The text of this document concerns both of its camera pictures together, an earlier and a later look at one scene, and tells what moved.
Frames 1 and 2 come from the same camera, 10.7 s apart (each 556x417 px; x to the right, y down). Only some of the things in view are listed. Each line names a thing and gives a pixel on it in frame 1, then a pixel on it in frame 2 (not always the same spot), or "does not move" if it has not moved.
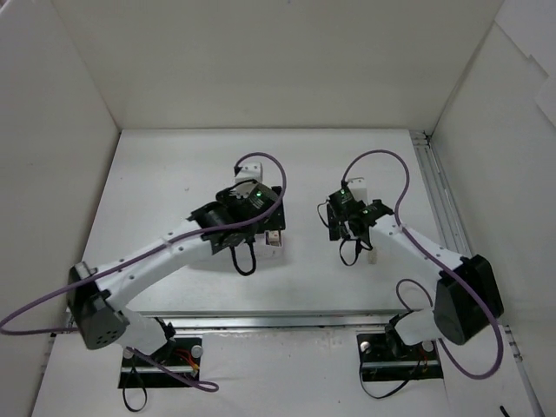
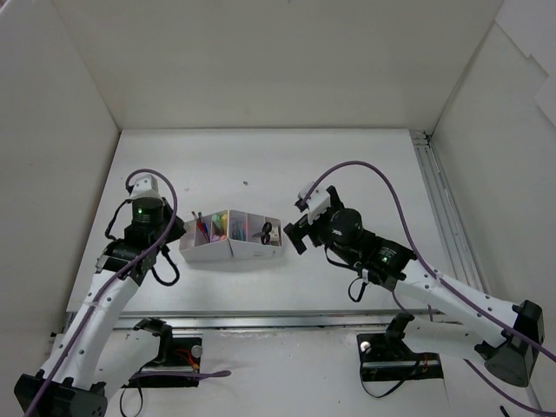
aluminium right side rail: [439, 193] does not move
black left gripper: [269, 217] to [175, 228]
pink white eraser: [274, 235] does not move
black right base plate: [420, 360] does not move
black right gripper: [332, 221] to [301, 234]
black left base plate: [182, 354] does not move
